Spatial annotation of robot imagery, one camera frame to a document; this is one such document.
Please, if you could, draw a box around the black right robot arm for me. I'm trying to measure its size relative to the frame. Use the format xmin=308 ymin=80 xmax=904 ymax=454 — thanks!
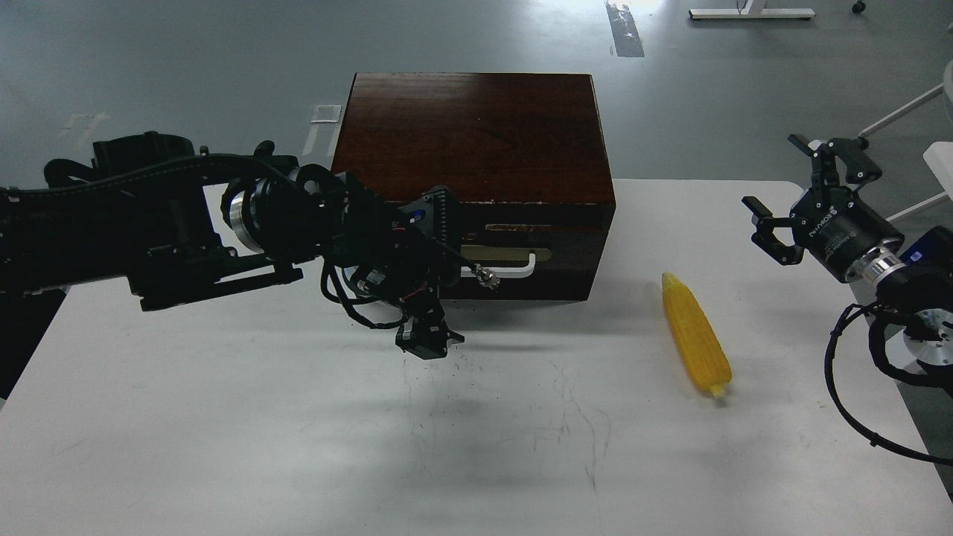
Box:
xmin=742 ymin=133 xmax=951 ymax=392

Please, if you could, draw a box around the white office chair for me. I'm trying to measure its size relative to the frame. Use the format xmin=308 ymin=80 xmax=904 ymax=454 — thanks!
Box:
xmin=855 ymin=61 xmax=952 ymax=223

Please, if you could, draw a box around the wooden drawer with white handle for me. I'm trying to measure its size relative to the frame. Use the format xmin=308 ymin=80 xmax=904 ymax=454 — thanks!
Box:
xmin=462 ymin=202 xmax=615 ymax=278

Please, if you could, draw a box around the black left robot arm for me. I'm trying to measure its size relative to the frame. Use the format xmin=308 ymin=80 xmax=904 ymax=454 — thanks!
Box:
xmin=1 ymin=131 xmax=479 ymax=399

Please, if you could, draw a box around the yellow corn cob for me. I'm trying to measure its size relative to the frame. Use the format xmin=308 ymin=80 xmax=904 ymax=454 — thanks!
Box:
xmin=661 ymin=272 xmax=733 ymax=399

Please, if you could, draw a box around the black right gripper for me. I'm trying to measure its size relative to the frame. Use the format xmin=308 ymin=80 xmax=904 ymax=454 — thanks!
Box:
xmin=742 ymin=133 xmax=905 ymax=284

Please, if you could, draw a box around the dark wooden drawer cabinet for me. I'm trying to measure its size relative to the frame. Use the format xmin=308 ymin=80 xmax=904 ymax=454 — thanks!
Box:
xmin=331 ymin=72 xmax=616 ymax=302

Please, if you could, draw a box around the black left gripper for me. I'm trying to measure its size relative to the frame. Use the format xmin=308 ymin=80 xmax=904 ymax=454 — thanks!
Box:
xmin=395 ymin=282 xmax=465 ymax=360

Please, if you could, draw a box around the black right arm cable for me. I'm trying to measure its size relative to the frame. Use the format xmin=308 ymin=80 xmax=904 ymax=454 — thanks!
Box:
xmin=823 ymin=302 xmax=953 ymax=468

